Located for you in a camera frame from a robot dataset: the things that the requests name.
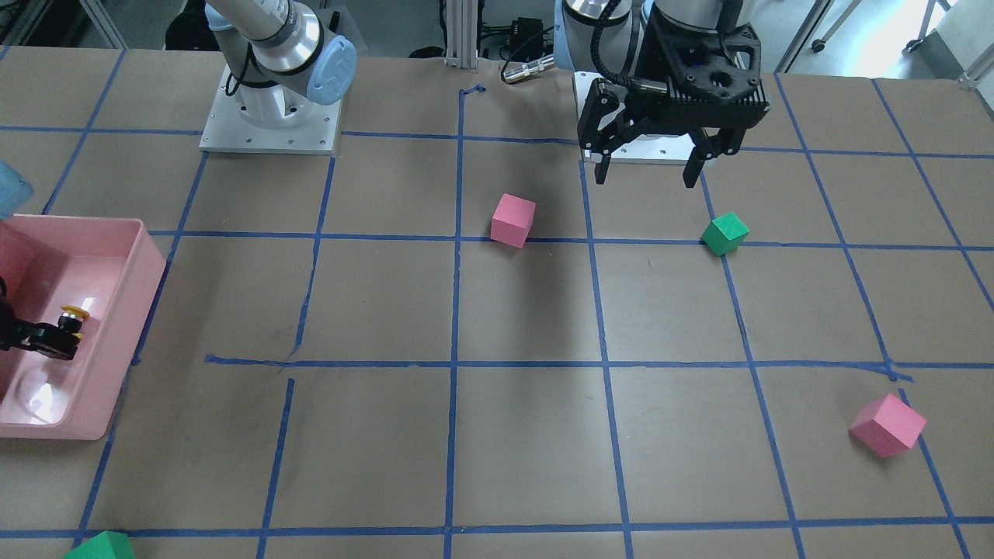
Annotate green cube near bin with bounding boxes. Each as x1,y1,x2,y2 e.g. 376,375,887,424
64,530,137,559

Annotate pink cube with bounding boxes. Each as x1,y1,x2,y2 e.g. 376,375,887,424
489,193,537,250
849,394,927,459

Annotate pink plastic bin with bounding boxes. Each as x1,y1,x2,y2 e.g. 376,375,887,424
1,214,165,441

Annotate pink cube near centre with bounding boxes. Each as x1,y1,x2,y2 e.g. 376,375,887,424
489,193,537,250

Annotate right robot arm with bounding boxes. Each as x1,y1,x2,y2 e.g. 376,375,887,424
2,1,357,250

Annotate green cube near base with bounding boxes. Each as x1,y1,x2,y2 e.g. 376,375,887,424
700,212,750,257

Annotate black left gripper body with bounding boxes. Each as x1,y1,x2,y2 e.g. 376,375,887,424
576,75,771,156

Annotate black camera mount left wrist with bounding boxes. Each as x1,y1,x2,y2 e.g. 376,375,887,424
635,1,761,106

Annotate pink cube far side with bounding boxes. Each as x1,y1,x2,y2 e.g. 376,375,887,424
849,394,927,459

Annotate aluminium frame post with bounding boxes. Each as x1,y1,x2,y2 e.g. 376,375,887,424
443,0,480,73

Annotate yellow push button switch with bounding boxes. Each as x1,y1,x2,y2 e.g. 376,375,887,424
57,305,90,339

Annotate silver cable connector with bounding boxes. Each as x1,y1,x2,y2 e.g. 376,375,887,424
501,54,556,85

